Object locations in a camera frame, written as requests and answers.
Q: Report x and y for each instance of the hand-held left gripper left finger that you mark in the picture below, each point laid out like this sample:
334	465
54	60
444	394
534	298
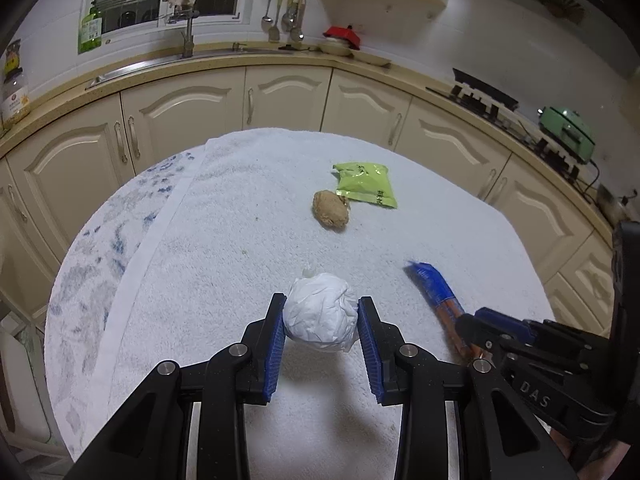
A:
275	350

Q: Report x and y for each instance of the cream cabinet door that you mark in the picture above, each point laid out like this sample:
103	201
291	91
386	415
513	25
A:
545	210
65	160
445	145
180	115
365	110
25	240
287	105

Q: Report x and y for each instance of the yellow label jar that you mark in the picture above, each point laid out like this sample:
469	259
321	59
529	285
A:
14	95

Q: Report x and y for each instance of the white towel-covered round table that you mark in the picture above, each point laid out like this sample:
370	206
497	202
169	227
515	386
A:
250	240

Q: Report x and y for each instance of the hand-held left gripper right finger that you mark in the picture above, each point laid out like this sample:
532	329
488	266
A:
370	355

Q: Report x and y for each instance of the green electric cooker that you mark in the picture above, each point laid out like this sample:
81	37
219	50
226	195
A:
570	127

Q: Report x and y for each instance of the blue sausage packet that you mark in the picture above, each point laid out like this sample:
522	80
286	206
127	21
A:
432	282

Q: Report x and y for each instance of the white paper ball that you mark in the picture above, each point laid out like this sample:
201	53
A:
322	310

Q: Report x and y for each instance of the metal frying pan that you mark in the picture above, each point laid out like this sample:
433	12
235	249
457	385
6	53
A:
612	202

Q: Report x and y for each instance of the red pot lid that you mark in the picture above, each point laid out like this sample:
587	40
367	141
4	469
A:
342	34

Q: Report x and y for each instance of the green snack packet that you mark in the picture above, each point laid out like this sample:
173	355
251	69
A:
365	182

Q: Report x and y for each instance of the white bowl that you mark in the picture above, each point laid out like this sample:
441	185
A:
335	50

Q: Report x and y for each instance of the beige kitchen countertop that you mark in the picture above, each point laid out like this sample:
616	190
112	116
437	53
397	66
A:
310	61

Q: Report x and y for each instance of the hanging metal ladle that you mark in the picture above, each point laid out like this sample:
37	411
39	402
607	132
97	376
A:
266	22
287	21

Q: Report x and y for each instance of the metal sink faucet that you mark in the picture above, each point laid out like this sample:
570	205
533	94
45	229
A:
187	35

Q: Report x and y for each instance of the green detergent bottle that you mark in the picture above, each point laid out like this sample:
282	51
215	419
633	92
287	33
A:
90	30

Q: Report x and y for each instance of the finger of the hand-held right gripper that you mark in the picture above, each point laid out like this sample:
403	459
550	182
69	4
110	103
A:
500	317
480	332

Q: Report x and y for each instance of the cream cabinet drawer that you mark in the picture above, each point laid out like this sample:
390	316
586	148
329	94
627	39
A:
595	270
570	312

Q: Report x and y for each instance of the brown crumpled lump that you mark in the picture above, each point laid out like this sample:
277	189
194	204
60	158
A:
330	207

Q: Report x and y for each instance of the black gas stove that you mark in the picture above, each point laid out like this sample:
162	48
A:
500	112

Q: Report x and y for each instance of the white plastic object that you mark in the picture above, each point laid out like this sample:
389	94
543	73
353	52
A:
20	385

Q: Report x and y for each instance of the black flat griddle plate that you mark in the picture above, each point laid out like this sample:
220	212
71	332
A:
482	87

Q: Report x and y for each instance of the hanging metal spatula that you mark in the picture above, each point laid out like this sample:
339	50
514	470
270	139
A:
274	35

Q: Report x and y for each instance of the grey range hood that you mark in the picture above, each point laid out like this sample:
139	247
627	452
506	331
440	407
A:
525	20

